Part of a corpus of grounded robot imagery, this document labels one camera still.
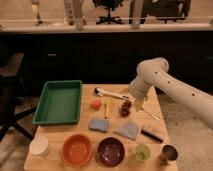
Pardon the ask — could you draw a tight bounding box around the yellow banana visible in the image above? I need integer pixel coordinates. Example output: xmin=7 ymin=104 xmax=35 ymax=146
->
xmin=104 ymin=101 xmax=109 ymax=119

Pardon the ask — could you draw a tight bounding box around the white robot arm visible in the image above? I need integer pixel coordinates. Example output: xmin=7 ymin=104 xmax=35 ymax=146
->
xmin=128 ymin=57 xmax=213 ymax=130

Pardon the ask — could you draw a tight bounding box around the dark purple bowl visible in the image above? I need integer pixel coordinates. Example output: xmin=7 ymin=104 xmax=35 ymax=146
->
xmin=97 ymin=137 xmax=125 ymax=167

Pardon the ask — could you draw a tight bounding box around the red-orange bowl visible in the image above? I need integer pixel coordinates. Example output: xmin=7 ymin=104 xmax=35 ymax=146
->
xmin=60 ymin=134 xmax=93 ymax=167

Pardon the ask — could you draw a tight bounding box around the silver fork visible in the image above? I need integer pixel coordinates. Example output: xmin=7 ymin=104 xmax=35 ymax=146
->
xmin=141 ymin=108 xmax=160 ymax=121

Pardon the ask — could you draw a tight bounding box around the brown pine cone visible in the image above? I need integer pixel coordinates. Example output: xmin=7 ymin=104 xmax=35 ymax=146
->
xmin=119 ymin=100 xmax=132 ymax=117

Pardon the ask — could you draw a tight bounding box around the blue-grey cloth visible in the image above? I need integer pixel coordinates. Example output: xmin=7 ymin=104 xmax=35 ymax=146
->
xmin=114 ymin=121 xmax=138 ymax=141

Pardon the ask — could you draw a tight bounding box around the wooden brush black base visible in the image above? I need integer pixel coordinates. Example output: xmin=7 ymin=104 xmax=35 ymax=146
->
xmin=141 ymin=124 xmax=164 ymax=143

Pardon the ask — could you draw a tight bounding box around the orange tomato toy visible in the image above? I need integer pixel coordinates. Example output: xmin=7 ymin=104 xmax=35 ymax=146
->
xmin=90 ymin=99 xmax=102 ymax=110

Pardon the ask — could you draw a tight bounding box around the blue sponge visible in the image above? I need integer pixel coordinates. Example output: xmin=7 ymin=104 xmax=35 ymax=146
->
xmin=89 ymin=118 xmax=109 ymax=133

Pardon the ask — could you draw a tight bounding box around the green plastic cup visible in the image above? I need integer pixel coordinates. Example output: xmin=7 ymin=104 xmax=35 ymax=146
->
xmin=135 ymin=144 xmax=151 ymax=161

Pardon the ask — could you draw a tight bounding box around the metal cup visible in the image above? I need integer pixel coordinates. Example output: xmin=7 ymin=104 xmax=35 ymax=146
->
xmin=159 ymin=144 xmax=178 ymax=165

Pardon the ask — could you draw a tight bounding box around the green plastic tray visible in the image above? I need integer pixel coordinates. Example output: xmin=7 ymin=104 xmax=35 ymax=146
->
xmin=33 ymin=80 xmax=82 ymax=125

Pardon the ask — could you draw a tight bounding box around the dark side chair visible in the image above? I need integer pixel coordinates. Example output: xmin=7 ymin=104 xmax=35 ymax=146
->
xmin=0 ymin=39 xmax=38 ymax=143

